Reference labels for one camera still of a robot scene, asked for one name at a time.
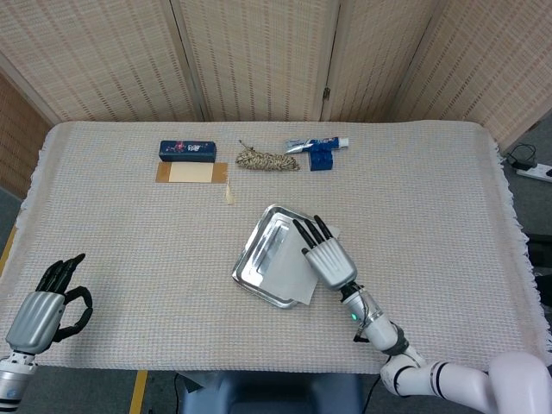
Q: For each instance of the blue white toothpaste tube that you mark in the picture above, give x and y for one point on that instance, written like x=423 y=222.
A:
x=302 y=146

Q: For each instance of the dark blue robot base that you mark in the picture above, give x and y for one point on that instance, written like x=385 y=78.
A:
x=267 y=394

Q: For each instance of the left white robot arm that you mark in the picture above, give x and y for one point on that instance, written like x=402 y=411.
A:
x=13 y=375

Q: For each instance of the brown cream bookmark with tassel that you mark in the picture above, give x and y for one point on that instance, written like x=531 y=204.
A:
x=190 y=174

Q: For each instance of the white woven tablecloth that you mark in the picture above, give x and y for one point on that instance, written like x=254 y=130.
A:
x=151 y=267

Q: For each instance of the blue plastic building block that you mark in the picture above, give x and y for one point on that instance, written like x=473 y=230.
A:
x=321 y=159

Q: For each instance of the white power strip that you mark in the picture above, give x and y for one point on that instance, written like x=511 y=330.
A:
x=535 y=172

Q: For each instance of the beige woven folding screen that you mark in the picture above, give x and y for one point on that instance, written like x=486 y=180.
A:
x=259 y=56

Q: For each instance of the white paper sheet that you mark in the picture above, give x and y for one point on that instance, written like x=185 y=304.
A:
x=289 y=271

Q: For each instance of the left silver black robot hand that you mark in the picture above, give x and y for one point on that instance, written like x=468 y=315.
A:
x=34 y=319

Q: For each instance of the dark blue printed box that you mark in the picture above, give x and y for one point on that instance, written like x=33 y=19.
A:
x=187 y=152

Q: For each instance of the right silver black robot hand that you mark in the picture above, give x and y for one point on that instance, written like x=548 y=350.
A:
x=332 y=263

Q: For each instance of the stainless steel tray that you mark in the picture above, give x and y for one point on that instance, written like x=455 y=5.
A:
x=259 y=259

